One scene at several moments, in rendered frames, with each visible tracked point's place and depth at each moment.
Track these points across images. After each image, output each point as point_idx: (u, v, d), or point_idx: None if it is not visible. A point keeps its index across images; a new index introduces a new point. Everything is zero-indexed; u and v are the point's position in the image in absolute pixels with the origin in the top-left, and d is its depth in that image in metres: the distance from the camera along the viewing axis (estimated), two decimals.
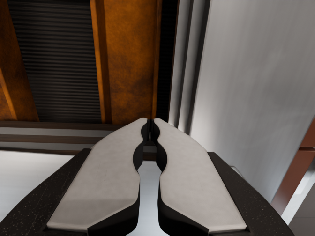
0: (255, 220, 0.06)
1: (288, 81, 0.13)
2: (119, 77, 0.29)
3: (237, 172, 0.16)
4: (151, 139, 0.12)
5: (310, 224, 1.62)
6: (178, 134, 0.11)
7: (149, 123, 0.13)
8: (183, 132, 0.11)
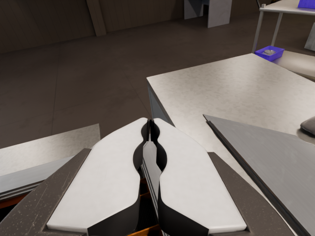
0: (255, 220, 0.06)
1: None
2: None
3: None
4: (151, 139, 0.12)
5: None
6: (178, 134, 0.11)
7: (149, 123, 0.13)
8: (183, 132, 0.11)
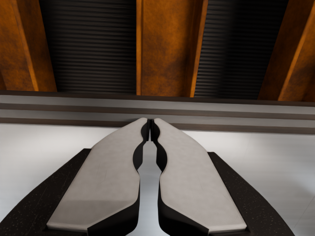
0: (255, 220, 0.06)
1: None
2: None
3: None
4: (151, 139, 0.12)
5: None
6: (178, 134, 0.11)
7: (149, 123, 0.13)
8: (183, 132, 0.11)
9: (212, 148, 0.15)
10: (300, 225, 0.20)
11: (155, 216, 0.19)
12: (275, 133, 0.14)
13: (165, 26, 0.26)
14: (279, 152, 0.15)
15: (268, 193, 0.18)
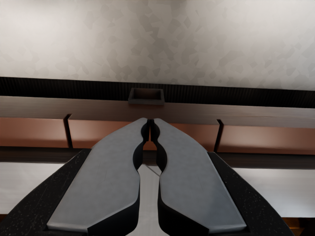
0: (255, 220, 0.06)
1: (6, 181, 0.22)
2: None
3: None
4: (151, 139, 0.12)
5: None
6: (178, 134, 0.11)
7: (149, 123, 0.13)
8: (183, 132, 0.11)
9: None
10: None
11: None
12: None
13: None
14: None
15: None
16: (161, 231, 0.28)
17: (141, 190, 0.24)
